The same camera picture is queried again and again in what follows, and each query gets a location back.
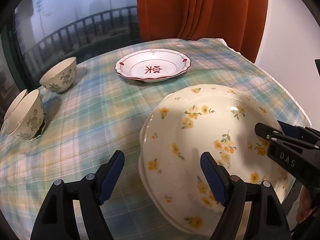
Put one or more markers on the person's right hand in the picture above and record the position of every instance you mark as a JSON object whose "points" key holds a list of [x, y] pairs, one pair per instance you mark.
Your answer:
{"points": [[304, 209]]}

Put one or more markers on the white red-rimmed plate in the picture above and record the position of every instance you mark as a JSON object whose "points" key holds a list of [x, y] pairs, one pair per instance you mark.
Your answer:
{"points": [[152, 65]]}

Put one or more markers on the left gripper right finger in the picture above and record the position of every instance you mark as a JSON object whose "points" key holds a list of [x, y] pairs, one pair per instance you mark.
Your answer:
{"points": [[266, 220]]}

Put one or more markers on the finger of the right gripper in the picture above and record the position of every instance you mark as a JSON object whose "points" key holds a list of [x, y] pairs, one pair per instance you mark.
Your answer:
{"points": [[292, 131], [267, 132]]}

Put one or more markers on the plaid tablecloth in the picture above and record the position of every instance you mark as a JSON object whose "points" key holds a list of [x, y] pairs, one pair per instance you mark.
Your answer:
{"points": [[103, 113]]}

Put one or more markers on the orange curtain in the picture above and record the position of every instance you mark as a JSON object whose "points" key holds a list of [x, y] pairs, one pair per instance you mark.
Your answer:
{"points": [[240, 23]]}

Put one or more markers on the floral bowl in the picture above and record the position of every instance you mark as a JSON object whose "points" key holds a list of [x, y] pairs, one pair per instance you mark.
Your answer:
{"points": [[15, 103], [60, 77], [27, 117]]}

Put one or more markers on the cream yellow-flowered plate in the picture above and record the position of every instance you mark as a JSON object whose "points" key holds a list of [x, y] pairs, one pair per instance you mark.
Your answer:
{"points": [[197, 119]]}

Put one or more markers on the green window frame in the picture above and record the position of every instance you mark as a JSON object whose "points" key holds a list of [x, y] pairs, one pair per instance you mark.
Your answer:
{"points": [[14, 59]]}

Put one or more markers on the balcony railing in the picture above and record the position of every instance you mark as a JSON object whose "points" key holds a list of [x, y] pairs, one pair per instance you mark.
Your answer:
{"points": [[110, 30]]}

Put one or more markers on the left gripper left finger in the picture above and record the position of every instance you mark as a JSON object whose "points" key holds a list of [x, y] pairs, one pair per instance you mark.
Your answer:
{"points": [[56, 217]]}

